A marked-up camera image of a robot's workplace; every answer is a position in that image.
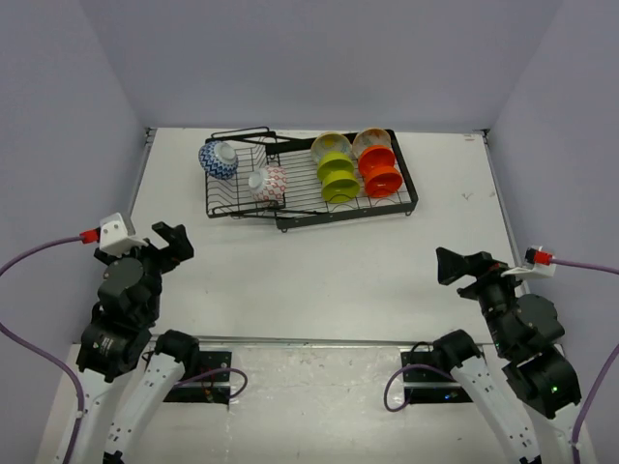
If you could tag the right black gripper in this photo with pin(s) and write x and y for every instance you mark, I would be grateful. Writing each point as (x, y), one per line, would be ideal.
(481, 264)

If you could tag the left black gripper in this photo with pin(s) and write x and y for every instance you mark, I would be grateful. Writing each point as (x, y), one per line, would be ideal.
(178, 248)

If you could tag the lime green bowl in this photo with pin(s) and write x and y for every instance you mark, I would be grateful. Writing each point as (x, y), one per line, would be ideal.
(333, 161)
(340, 186)

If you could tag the floral orange green bowl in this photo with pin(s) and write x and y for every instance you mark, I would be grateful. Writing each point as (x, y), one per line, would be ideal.
(368, 138)

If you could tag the yellow sun pattern bowl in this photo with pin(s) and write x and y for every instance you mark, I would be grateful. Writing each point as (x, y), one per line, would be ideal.
(328, 142)

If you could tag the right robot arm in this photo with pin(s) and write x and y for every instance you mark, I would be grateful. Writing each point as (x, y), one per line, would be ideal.
(524, 331)

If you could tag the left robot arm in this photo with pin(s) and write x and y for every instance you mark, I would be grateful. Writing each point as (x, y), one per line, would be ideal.
(105, 429)

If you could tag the blue zigzag pattern bowl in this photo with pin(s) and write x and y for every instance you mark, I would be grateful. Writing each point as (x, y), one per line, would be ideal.
(218, 159)

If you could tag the red pattern white bowl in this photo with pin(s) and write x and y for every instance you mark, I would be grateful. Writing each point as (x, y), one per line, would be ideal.
(268, 183)

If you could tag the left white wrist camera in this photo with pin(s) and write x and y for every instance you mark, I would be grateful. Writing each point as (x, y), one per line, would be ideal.
(117, 235)

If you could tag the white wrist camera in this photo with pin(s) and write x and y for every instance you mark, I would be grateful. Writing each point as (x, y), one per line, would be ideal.
(117, 235)
(537, 264)

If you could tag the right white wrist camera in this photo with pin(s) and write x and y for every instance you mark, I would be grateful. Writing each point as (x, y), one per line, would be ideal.
(537, 264)

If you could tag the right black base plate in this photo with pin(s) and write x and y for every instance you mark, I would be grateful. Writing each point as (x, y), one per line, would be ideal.
(423, 386)

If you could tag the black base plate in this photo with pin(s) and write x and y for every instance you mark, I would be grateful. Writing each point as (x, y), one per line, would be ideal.
(213, 389)
(423, 386)

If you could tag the black wire dish rack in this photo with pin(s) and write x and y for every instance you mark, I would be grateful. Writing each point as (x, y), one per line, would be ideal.
(302, 204)

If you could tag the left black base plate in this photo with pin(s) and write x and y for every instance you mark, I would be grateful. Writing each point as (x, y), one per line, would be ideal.
(213, 389)

